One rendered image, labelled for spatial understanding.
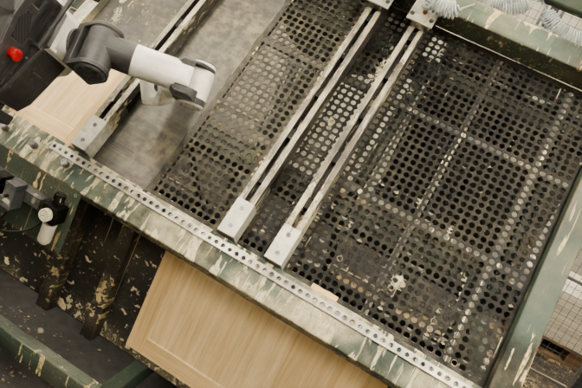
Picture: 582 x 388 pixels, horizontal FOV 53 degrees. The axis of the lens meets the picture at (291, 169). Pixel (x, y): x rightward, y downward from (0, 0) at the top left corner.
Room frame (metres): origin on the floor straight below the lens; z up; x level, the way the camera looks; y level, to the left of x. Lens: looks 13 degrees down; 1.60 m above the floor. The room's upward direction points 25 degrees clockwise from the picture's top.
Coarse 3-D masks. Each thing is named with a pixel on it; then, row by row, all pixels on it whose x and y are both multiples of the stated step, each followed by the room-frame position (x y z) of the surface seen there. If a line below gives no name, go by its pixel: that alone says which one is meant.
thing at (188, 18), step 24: (192, 0) 2.22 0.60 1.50; (216, 0) 2.30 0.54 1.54; (168, 24) 2.15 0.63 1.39; (192, 24) 2.20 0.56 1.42; (168, 48) 2.10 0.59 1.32; (120, 96) 1.97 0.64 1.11; (96, 120) 1.90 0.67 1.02; (120, 120) 1.98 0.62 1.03; (72, 144) 1.85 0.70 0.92; (96, 144) 1.89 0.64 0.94
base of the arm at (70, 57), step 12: (84, 24) 1.58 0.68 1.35; (96, 24) 1.56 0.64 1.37; (108, 24) 1.56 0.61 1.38; (84, 36) 1.57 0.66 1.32; (120, 36) 1.59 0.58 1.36; (72, 48) 1.52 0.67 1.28; (72, 60) 1.49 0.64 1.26; (84, 60) 1.48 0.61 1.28; (84, 72) 1.50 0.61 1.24; (96, 72) 1.49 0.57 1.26; (108, 72) 1.52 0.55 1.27
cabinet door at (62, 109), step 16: (64, 80) 2.05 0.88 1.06; (80, 80) 2.05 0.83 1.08; (112, 80) 2.06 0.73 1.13; (48, 96) 2.01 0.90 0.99; (64, 96) 2.01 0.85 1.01; (80, 96) 2.01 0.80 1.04; (96, 96) 2.02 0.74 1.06; (16, 112) 1.96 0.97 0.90; (32, 112) 1.96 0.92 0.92; (48, 112) 1.97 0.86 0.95; (64, 112) 1.97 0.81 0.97; (80, 112) 1.98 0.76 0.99; (48, 128) 1.93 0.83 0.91; (64, 128) 1.93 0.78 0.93; (80, 128) 1.94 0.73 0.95
